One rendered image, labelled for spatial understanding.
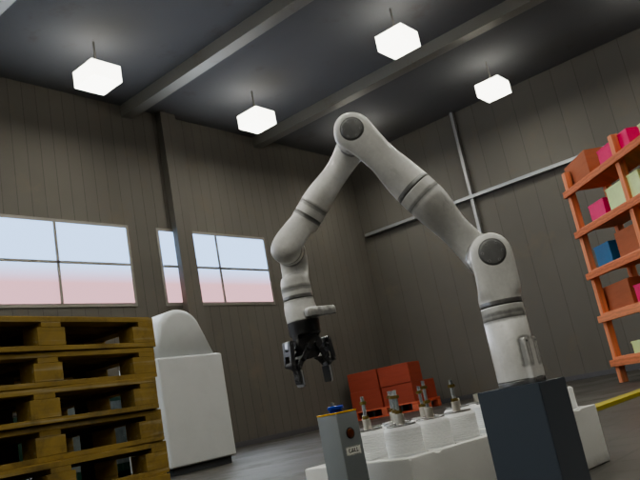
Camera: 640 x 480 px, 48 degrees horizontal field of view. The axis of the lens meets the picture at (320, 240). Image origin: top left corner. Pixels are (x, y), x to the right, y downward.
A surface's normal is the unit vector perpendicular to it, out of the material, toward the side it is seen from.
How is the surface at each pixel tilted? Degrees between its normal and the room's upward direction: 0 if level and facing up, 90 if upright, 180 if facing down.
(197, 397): 90
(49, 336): 90
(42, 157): 90
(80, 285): 90
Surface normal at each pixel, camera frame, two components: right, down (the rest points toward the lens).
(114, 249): 0.75, -0.29
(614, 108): -0.64, -0.06
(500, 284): -0.04, -0.22
